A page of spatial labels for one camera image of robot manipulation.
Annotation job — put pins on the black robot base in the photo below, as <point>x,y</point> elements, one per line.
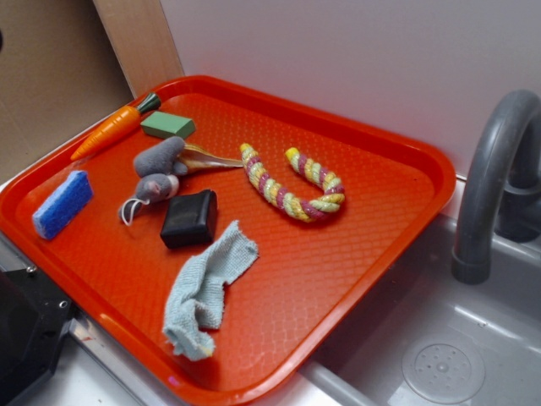
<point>35,318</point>

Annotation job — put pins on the black box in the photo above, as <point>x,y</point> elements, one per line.
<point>190,219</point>

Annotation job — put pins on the red plastic tray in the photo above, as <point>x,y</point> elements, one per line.
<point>307,276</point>

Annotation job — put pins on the tan seashell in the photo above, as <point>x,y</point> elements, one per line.
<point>196,159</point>

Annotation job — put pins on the grey plush mouse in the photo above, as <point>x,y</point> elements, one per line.
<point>159,171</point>

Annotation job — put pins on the light blue cloth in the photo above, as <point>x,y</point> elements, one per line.
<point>196,302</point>

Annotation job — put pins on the green wooden block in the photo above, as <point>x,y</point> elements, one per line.
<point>165,125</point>

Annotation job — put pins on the orange toy carrot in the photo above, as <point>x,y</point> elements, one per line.
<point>113,129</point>

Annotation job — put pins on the grey sink basin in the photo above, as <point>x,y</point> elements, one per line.
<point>418,299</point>

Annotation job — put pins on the blue sponge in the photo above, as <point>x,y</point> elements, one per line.
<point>63,205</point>

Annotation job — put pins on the wooden board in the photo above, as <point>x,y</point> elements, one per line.
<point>142,42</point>

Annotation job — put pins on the grey faucet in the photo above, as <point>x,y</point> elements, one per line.
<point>502,192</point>

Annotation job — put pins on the sink drain cover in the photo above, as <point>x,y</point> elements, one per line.
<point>443,373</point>

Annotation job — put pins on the braided rope toy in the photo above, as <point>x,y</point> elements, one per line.
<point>280,197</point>

